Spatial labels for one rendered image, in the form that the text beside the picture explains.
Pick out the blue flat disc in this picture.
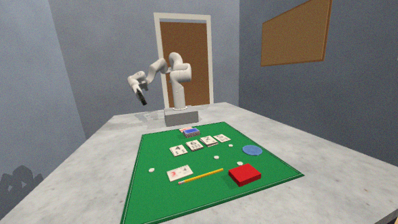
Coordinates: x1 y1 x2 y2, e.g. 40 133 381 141
242 145 262 156

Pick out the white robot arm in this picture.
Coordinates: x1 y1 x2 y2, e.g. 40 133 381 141
127 53 192 111

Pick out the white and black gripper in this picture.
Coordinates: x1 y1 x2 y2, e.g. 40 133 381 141
132 84 147 106

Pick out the red flat block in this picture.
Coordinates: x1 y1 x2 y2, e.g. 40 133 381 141
229 163 261 187

